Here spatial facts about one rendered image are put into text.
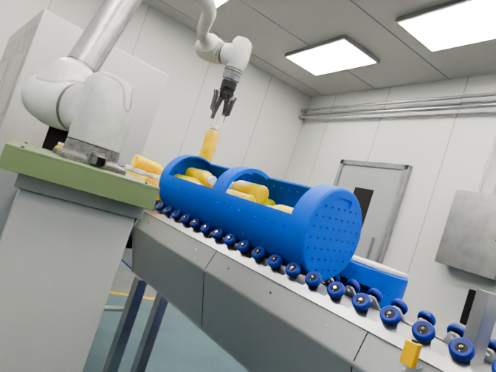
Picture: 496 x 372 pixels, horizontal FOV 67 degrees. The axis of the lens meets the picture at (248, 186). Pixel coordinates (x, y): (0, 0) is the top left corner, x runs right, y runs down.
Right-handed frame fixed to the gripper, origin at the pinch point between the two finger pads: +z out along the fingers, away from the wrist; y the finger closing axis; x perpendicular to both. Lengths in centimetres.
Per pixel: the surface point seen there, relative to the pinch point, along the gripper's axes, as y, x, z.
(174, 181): -24.2, -19.8, 30.6
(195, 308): -23, -58, 67
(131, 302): -24, -17, 88
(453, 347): -25, -135, 29
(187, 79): 191, 388, -56
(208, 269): -27, -62, 50
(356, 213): -3, -92, 15
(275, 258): -23, -84, 35
